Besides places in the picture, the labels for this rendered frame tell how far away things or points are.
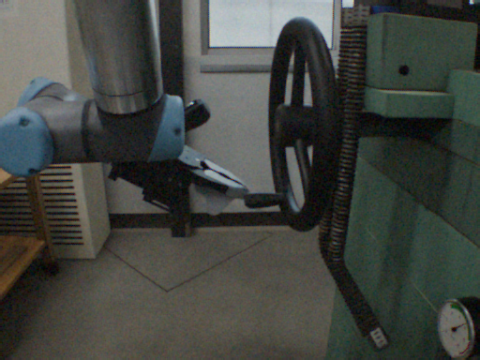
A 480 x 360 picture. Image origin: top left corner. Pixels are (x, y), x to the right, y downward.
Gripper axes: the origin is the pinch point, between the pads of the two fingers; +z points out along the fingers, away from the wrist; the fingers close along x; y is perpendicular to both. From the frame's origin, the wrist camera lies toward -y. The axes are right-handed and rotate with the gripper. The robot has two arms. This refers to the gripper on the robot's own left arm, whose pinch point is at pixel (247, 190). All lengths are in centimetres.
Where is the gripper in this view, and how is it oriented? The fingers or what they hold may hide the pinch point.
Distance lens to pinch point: 60.1
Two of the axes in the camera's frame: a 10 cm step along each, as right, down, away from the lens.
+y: -5.0, 8.1, 3.1
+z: 8.6, 4.3, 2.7
